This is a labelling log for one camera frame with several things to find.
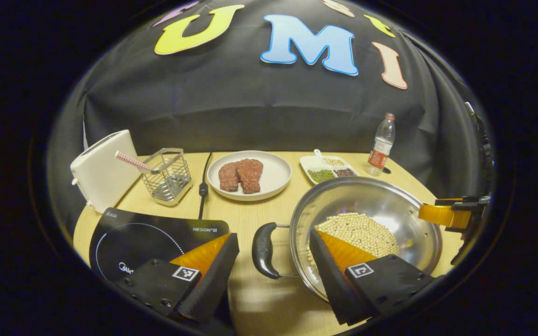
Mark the red checked stick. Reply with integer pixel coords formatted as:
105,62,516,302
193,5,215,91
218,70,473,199
115,150,156,174

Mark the metal wire basket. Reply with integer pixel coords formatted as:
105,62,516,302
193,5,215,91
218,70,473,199
141,148,193,207

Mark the pile of soybeans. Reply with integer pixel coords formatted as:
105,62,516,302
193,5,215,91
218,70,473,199
307,212,400,277

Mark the clear bottle with red label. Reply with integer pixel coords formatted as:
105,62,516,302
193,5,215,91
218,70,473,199
366,112,396,177

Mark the black power cable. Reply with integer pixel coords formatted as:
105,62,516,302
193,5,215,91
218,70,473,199
198,152,214,220

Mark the brown meat piece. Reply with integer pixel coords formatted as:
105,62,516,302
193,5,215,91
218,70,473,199
218,161,242,192
237,159,264,195

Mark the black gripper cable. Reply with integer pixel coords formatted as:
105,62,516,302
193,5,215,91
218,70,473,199
464,100,494,187

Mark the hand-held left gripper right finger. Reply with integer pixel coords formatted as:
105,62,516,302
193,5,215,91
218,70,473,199
309,228,438,326

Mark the pile of green beans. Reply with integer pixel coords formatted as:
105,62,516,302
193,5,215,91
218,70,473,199
307,169,336,184

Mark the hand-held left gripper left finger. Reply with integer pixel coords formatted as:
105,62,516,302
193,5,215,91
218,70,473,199
115,232,241,322

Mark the white divided dish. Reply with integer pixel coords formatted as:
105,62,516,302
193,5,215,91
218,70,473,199
299,149,361,186

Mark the stainless steel pot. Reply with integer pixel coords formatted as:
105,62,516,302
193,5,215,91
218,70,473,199
252,176,443,301

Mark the white round plate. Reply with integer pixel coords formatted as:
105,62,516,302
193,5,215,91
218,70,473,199
206,150,293,202

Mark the black backdrop cloth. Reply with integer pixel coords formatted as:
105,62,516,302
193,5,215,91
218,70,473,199
47,0,494,234

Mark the black induction cooktop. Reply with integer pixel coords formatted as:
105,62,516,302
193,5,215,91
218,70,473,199
89,208,230,283

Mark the white toaster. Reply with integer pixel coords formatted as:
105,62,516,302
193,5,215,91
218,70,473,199
70,130,142,214

